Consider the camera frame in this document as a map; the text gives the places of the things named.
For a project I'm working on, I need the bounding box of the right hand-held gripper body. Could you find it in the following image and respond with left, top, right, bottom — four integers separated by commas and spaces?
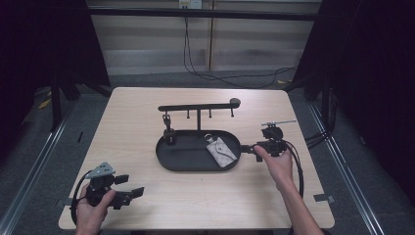
256, 118, 298, 158

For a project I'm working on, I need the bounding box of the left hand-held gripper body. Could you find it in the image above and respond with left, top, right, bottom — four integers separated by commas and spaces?
85, 162, 134, 211

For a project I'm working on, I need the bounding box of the grey patterned key pouch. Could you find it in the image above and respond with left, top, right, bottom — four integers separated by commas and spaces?
204, 132, 239, 168

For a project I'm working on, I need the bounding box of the black key rack with tray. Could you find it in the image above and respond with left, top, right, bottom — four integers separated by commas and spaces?
155, 97, 243, 173

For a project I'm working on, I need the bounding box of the person's right hand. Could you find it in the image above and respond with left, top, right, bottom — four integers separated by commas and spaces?
253, 144, 295, 194

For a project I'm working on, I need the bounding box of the person's left hand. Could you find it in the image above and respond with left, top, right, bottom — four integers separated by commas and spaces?
75, 183, 117, 235

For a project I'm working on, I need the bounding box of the grey tape strip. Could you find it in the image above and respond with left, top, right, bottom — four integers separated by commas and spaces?
54, 197, 71, 209
312, 193, 336, 204

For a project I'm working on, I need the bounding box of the yellow floor tape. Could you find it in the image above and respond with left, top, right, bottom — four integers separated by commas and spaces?
37, 97, 53, 110

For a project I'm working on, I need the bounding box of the dark curtain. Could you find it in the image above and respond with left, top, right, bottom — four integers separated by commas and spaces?
0, 0, 112, 158
283, 0, 415, 197

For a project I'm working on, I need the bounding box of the black horizontal bar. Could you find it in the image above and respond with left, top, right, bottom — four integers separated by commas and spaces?
87, 7, 323, 23

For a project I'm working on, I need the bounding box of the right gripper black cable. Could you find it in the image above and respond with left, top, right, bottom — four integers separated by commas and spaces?
282, 139, 305, 199

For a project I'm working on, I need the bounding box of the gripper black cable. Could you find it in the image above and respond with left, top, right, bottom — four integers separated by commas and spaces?
69, 169, 94, 227
282, 139, 305, 199

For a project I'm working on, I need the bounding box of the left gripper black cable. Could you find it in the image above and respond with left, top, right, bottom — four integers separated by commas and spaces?
69, 169, 94, 227

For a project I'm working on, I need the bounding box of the black floor cable bundle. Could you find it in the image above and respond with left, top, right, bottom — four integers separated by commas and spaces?
304, 129, 331, 151

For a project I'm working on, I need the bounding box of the metal floor rail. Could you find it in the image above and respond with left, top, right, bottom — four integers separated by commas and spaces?
307, 103, 388, 235
0, 106, 76, 235

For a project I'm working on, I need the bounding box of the black wall cable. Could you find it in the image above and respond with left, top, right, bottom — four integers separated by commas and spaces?
182, 17, 299, 90

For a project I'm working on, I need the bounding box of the white wall socket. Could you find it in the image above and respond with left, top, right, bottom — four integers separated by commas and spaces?
177, 0, 204, 10

